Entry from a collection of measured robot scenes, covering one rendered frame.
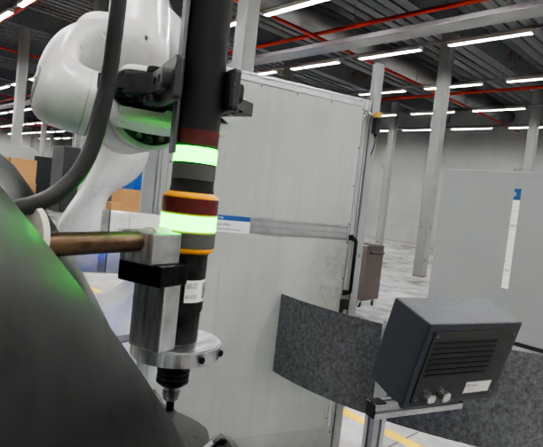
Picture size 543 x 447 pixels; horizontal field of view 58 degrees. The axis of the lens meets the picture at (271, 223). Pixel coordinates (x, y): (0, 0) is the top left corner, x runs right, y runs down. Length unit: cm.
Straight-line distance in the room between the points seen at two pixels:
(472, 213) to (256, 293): 464
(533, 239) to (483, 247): 59
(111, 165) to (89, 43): 33
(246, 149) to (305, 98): 41
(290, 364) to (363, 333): 46
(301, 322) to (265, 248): 39
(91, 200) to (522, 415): 180
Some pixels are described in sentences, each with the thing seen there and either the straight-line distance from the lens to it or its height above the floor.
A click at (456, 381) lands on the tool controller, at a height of 110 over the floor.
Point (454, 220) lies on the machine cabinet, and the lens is 684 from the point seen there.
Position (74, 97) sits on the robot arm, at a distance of 59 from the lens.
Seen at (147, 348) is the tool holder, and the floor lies 131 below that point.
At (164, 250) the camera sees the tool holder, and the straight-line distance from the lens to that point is 35.
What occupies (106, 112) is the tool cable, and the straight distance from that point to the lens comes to 32.
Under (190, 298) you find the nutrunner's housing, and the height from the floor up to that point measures 135.
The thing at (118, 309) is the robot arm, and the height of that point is 119.
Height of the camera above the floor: 143
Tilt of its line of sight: 3 degrees down
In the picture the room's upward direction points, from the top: 6 degrees clockwise
